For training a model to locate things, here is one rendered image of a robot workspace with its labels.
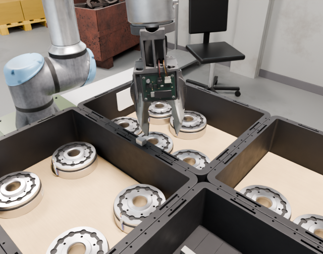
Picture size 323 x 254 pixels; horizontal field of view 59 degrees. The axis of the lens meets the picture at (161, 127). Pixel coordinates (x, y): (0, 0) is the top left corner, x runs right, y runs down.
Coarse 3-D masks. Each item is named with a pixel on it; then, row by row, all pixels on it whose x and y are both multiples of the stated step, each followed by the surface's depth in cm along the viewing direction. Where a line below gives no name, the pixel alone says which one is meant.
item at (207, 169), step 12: (96, 96) 77; (216, 96) 78; (84, 108) 72; (252, 108) 72; (108, 120) 67; (264, 120) 67; (252, 132) 64; (168, 156) 57; (192, 168) 54; (204, 168) 54; (204, 180) 53
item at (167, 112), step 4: (168, 104) 88; (168, 108) 86; (152, 112) 84; (156, 112) 84; (160, 112) 84; (164, 112) 84; (168, 112) 84; (156, 116) 83; (160, 116) 82; (164, 116) 83
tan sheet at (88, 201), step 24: (48, 168) 68; (96, 168) 68; (48, 192) 62; (72, 192) 62; (96, 192) 62; (24, 216) 57; (48, 216) 57; (72, 216) 57; (96, 216) 57; (24, 240) 52; (48, 240) 52
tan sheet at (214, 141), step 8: (152, 128) 83; (160, 128) 83; (168, 128) 83; (208, 128) 83; (208, 136) 79; (216, 136) 79; (224, 136) 79; (232, 136) 79; (176, 144) 76; (184, 144) 76; (192, 144) 76; (200, 144) 76; (208, 144) 76; (216, 144) 76; (224, 144) 76; (208, 152) 74; (216, 152) 74
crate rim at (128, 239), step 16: (64, 112) 71; (80, 112) 70; (32, 128) 66; (112, 128) 65; (160, 160) 56; (192, 176) 52; (176, 192) 49; (160, 208) 46; (144, 224) 43; (0, 240) 41; (128, 240) 41
